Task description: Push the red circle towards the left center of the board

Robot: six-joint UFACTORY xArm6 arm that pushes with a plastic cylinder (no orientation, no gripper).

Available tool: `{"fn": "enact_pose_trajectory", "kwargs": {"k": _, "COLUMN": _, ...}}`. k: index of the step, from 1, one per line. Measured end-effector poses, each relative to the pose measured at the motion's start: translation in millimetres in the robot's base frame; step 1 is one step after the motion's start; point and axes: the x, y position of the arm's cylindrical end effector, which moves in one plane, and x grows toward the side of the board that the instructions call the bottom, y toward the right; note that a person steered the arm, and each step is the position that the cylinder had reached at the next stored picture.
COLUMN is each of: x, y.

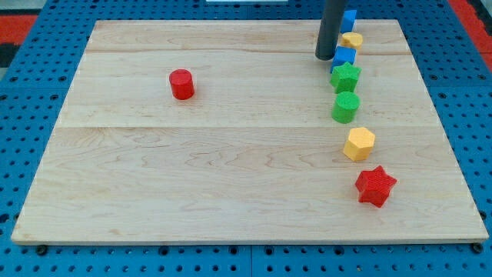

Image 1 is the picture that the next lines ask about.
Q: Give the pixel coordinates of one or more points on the light wooden board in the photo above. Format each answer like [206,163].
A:
[254,156]

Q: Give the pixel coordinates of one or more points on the red cylinder block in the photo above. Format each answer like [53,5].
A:
[182,86]

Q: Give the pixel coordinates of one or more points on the green cylinder block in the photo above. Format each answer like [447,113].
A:
[345,107]

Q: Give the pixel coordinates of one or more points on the yellow hexagon block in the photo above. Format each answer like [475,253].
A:
[359,144]

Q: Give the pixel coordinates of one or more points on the green star block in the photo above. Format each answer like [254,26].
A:
[344,78]

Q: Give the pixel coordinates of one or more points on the blue cube block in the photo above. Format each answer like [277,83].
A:
[343,54]

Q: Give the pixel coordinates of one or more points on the red star block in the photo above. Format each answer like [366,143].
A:
[374,186]

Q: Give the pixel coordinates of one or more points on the yellow heart block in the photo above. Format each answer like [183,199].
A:
[352,40]

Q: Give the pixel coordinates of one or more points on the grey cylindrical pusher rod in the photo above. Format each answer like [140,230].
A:
[330,26]

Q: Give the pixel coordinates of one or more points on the blue block at top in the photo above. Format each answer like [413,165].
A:
[348,21]

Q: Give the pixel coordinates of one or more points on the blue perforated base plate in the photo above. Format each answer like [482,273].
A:
[37,80]

